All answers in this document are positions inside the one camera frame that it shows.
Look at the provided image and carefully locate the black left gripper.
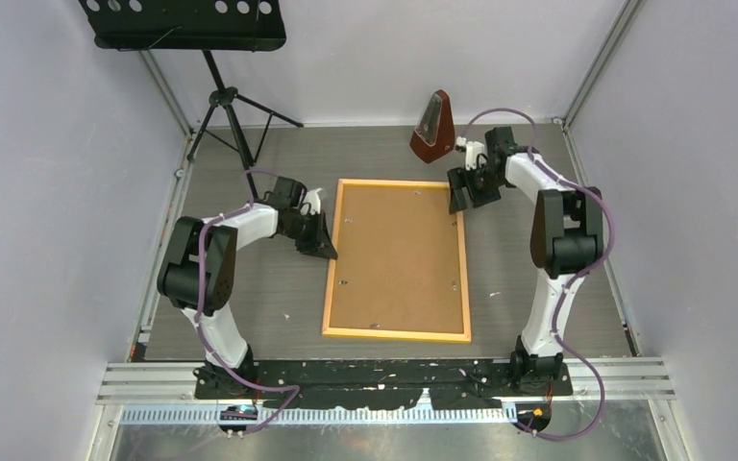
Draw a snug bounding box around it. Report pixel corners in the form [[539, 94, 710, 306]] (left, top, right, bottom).
[[282, 210, 336, 261]]

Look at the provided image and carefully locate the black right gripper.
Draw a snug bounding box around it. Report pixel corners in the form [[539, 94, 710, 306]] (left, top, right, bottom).
[[448, 162, 505, 215]]

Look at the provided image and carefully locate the brown backing board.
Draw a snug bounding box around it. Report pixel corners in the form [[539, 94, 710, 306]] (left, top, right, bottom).
[[331, 184, 466, 335]]

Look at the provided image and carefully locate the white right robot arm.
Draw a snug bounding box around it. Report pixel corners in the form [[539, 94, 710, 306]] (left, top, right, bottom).
[[447, 127, 604, 395]]

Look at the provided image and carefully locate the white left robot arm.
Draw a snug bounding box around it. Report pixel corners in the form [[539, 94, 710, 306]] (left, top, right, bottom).
[[157, 177, 338, 398]]

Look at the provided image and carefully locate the brown metronome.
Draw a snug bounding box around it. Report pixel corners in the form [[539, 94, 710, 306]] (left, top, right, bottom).
[[409, 89, 455, 163]]

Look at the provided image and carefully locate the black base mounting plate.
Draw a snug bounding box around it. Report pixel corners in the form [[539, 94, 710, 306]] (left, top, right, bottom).
[[192, 358, 573, 410]]

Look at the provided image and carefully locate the black music stand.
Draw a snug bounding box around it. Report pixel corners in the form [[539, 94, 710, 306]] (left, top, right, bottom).
[[80, 1, 304, 171]]

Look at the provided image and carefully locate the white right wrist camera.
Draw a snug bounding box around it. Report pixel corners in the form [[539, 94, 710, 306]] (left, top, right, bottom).
[[455, 136, 488, 171]]

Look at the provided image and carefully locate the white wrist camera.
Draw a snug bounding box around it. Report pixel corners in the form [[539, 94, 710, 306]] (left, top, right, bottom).
[[455, 136, 488, 171], [300, 187, 325, 216]]

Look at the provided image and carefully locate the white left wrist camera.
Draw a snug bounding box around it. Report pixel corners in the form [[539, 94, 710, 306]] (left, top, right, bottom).
[[300, 187, 325, 216]]

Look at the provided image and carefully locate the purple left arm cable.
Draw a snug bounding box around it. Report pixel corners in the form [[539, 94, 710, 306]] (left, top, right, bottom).
[[193, 168, 300, 437]]

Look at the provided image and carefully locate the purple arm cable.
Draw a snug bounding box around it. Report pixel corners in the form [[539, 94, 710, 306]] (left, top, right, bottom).
[[457, 108, 617, 444], [193, 168, 300, 437]]

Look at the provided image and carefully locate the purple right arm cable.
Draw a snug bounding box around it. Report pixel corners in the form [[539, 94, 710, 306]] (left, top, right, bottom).
[[457, 108, 617, 444]]

